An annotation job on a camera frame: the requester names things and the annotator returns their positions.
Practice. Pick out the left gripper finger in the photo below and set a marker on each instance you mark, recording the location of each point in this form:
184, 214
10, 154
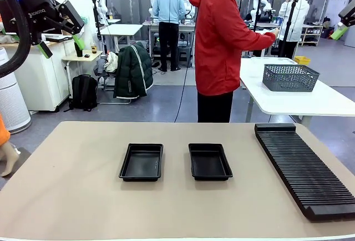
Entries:
70, 19
36, 32

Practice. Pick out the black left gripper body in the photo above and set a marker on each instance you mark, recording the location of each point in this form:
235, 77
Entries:
36, 2

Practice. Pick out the black plastic ESD tray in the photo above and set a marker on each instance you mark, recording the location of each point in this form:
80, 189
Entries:
141, 163
209, 163

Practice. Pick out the red-sleeved right forearm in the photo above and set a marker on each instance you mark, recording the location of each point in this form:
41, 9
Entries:
260, 41

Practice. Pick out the person's right hand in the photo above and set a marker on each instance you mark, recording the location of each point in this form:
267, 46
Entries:
275, 32

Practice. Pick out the dark flat keyboard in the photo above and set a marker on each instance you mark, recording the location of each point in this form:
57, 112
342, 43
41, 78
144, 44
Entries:
59, 38

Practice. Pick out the black tumbler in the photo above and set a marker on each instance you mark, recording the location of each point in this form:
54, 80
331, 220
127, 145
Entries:
79, 53

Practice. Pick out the bottle with yellow drink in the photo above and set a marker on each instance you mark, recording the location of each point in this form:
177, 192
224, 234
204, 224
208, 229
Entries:
94, 49

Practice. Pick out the small wooden side table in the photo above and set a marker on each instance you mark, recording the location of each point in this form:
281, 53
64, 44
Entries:
72, 57

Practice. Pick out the low wooden shelf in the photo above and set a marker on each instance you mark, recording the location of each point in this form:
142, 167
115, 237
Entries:
310, 27

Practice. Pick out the white cabinet with wooden top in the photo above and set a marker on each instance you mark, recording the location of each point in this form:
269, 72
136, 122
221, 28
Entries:
41, 80

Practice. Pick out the person in white jacket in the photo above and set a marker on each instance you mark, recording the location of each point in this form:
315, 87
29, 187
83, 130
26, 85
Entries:
298, 16

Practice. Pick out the white background desk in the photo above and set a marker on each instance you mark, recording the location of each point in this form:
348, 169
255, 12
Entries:
122, 28

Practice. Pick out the grey office chair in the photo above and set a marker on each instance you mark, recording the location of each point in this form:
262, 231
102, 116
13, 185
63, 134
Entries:
101, 69

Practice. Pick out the white cloth bag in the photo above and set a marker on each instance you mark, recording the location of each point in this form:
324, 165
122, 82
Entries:
111, 62

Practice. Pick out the black tripod stand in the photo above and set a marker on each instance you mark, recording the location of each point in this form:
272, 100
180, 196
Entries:
259, 10
288, 27

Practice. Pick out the yellow plastic bin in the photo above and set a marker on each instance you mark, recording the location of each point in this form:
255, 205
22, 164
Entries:
303, 60

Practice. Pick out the black backpack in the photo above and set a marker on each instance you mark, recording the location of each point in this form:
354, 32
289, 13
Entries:
83, 91

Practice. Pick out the dark green padded jacket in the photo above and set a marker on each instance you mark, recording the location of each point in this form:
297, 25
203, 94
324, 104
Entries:
130, 71

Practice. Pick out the grey plastic woven basket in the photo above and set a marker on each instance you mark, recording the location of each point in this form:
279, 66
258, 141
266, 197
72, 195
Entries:
288, 80

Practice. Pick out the man in light blue sweater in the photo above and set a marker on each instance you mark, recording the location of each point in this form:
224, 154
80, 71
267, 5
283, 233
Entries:
169, 7

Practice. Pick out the orange cloth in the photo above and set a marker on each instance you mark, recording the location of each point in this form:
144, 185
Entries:
3, 132

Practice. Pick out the black step stool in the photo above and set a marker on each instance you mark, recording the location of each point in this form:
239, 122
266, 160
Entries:
184, 55

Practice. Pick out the beige mannequin foot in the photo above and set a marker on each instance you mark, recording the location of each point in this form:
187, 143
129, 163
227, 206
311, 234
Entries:
9, 160

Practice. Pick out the person in red jacket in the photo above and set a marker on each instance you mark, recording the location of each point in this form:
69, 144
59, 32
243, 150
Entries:
216, 44

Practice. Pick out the black slotted board rack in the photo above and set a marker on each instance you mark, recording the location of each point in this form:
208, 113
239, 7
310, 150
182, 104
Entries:
305, 174

